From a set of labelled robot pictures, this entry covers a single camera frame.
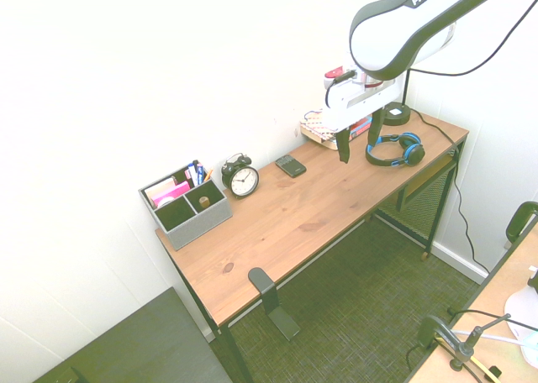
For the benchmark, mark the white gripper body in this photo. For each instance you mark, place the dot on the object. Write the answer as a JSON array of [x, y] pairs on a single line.
[[357, 103]]

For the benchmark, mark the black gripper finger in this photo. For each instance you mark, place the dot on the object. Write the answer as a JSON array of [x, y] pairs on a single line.
[[344, 145], [375, 129]]

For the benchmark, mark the black blue headphone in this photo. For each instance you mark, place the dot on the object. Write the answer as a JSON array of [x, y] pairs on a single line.
[[414, 152]]

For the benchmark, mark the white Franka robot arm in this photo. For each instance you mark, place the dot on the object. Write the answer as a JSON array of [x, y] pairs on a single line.
[[391, 30]]

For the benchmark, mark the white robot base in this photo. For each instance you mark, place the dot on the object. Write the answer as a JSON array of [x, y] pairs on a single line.
[[523, 309]]

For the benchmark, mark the black headphone hanger clamp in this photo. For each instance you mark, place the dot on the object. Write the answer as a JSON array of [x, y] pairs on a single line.
[[269, 290]]

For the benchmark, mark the red book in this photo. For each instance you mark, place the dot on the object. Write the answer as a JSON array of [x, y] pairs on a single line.
[[360, 127]]

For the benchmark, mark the black desk lamp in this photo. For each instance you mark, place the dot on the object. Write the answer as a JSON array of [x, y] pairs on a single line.
[[395, 115]]

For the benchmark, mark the stack of books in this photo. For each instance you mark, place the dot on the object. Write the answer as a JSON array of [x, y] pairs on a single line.
[[315, 124]]

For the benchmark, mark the black calculator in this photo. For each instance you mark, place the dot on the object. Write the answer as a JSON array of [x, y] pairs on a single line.
[[291, 166]]

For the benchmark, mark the black twin bell alarm clock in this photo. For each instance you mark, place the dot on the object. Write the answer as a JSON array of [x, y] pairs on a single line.
[[244, 180]]

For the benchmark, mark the orange pencil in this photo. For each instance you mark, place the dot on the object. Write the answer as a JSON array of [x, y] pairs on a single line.
[[208, 175]]

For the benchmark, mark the small wooden stamp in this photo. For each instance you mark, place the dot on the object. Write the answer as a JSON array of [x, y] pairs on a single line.
[[204, 201]]

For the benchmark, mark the black blue marker pen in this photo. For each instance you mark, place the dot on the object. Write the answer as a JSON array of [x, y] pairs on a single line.
[[194, 172]]

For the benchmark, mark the grey desk organizer box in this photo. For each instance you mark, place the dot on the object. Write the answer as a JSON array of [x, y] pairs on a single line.
[[202, 225]]

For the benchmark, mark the pink sticky note pad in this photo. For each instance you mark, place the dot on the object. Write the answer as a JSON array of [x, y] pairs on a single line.
[[170, 193]]

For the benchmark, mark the brown paper note pad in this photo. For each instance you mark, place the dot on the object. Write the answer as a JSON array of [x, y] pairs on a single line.
[[161, 187]]

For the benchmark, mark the light wooden table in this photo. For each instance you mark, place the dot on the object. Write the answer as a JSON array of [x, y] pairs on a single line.
[[500, 282]]

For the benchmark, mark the black c-clamp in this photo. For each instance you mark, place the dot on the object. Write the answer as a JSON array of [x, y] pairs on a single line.
[[429, 327]]

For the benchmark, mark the black stand rod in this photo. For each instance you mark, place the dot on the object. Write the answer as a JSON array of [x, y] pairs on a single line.
[[464, 350]]

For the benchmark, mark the clear plastic tube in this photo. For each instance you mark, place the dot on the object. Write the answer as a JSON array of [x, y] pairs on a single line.
[[496, 338]]

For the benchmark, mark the yellow strip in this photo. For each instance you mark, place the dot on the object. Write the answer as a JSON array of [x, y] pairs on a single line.
[[482, 367]]

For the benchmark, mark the red white wrist camera mount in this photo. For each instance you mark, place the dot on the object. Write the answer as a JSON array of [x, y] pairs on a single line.
[[336, 75]]

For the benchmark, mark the wooden desk with black frame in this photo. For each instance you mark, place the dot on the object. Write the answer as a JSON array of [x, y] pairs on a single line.
[[294, 206]]

